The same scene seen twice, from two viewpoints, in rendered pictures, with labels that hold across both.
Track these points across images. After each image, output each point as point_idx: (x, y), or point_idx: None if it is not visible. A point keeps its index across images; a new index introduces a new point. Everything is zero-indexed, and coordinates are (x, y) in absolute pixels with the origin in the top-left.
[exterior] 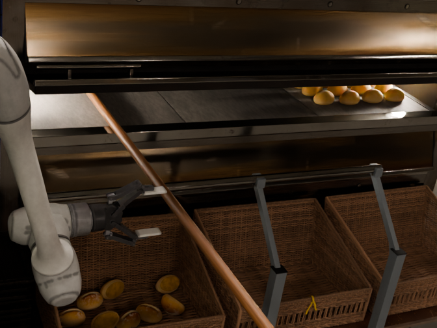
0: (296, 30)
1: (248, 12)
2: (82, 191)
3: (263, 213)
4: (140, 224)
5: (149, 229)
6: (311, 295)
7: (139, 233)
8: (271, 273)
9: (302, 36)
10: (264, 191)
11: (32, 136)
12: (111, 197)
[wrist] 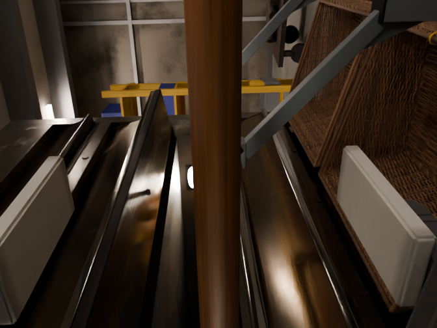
0: (77, 237)
1: (29, 300)
2: None
3: (283, 105)
4: None
5: (357, 224)
6: (430, 40)
7: (404, 245)
8: (395, 13)
9: (87, 229)
10: (326, 226)
11: None
12: None
